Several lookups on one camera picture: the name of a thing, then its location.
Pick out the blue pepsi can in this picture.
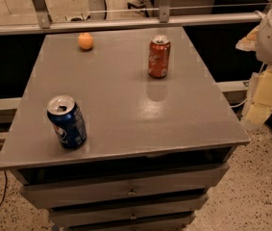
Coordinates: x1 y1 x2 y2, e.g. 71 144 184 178
47 95 87 149

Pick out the grey metal rail frame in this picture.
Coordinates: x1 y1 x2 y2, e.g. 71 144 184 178
0 0 272 35

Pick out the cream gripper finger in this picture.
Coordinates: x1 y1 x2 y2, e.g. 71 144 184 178
235 26 259 52
243 66 272 124

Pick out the red coke can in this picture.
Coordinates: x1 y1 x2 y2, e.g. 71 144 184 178
148 35 171 78

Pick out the middle grey drawer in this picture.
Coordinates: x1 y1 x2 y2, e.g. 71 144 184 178
50 193 208 227

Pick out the white cable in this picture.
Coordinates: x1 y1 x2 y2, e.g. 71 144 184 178
230 61 268 110

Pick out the top grey drawer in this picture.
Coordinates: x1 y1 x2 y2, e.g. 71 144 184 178
20 163 229 209

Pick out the grey drawer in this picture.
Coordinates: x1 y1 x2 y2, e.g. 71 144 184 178
20 163 229 209
50 193 208 227
69 212 195 231

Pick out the grey drawer cabinet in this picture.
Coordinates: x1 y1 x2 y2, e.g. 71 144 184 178
0 26 251 231

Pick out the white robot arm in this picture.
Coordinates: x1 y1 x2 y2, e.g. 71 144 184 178
235 8 272 124

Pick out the bottom grey drawer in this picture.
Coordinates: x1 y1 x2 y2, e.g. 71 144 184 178
69 212 195 231

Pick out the orange fruit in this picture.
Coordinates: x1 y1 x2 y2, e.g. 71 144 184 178
78 33 93 50

